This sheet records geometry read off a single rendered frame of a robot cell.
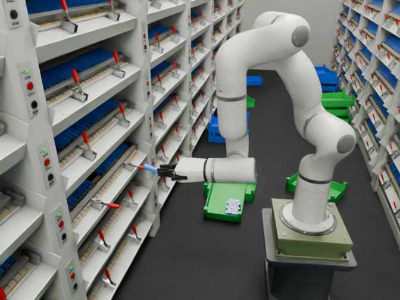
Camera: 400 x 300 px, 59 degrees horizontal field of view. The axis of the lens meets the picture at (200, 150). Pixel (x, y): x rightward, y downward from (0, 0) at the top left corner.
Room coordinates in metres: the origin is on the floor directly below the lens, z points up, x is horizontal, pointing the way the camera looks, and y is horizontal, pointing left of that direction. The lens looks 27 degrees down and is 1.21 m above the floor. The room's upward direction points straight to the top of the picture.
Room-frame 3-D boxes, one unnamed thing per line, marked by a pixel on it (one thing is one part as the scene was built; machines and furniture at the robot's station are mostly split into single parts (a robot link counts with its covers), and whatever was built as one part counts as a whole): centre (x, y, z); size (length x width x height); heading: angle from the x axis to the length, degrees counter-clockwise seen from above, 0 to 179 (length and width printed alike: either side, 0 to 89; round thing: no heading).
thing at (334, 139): (1.07, -0.43, 0.67); 0.19 x 0.12 x 0.24; 17
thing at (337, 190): (1.81, -0.71, 0.04); 0.30 x 0.20 x 0.08; 48
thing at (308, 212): (1.09, -0.42, 0.46); 0.19 x 0.19 x 0.18
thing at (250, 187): (1.83, -0.19, 0.04); 0.30 x 0.20 x 0.08; 77
